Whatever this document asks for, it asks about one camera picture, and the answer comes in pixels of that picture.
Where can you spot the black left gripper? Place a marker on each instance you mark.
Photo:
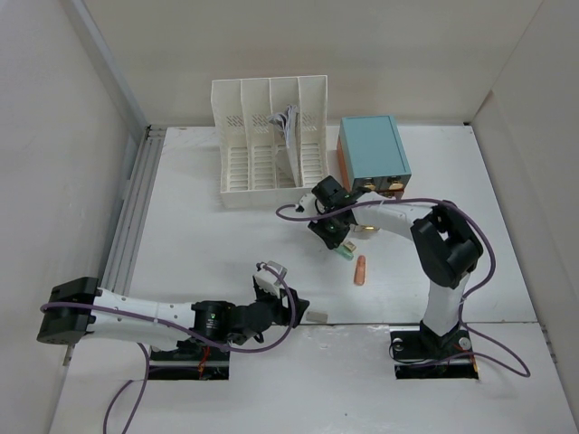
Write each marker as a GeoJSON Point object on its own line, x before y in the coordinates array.
{"type": "Point", "coordinates": [282, 313]}

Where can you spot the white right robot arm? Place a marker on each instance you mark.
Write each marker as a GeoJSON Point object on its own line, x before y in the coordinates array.
{"type": "Point", "coordinates": [447, 248]}

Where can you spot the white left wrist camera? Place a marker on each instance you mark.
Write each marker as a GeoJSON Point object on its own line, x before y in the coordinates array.
{"type": "Point", "coordinates": [268, 277]}

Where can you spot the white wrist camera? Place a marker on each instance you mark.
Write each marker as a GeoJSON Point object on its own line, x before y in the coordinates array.
{"type": "Point", "coordinates": [307, 205]}
{"type": "Point", "coordinates": [268, 277]}

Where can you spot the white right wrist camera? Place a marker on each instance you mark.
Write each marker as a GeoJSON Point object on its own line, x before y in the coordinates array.
{"type": "Point", "coordinates": [307, 205]}

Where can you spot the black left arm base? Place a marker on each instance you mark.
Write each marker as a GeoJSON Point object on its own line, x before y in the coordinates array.
{"type": "Point", "coordinates": [190, 361]}

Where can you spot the white instruction booklet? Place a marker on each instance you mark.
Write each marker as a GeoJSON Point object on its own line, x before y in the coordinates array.
{"type": "Point", "coordinates": [287, 124]}

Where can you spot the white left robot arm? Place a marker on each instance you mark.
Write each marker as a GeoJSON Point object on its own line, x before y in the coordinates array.
{"type": "Point", "coordinates": [80, 309]}

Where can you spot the small yellow eraser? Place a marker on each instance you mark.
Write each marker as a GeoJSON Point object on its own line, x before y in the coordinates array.
{"type": "Point", "coordinates": [350, 247]}

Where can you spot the white plastic file organizer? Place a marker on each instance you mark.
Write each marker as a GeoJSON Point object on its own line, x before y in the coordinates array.
{"type": "Point", "coordinates": [250, 177]}

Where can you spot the green translucent case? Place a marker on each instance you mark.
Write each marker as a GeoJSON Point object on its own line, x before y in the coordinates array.
{"type": "Point", "coordinates": [345, 253]}

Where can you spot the teal orange drawer box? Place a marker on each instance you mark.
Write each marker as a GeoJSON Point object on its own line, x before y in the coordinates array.
{"type": "Point", "coordinates": [370, 154]}

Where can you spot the orange translucent case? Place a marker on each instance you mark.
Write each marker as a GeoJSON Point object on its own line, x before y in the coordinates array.
{"type": "Point", "coordinates": [360, 271]}

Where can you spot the aluminium rail frame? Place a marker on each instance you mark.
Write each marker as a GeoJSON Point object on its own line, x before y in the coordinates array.
{"type": "Point", "coordinates": [126, 229]}

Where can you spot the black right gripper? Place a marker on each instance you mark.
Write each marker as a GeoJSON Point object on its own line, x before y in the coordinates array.
{"type": "Point", "coordinates": [332, 240]}

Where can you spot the grey rectangular eraser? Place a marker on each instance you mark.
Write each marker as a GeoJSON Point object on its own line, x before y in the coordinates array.
{"type": "Point", "coordinates": [316, 317]}

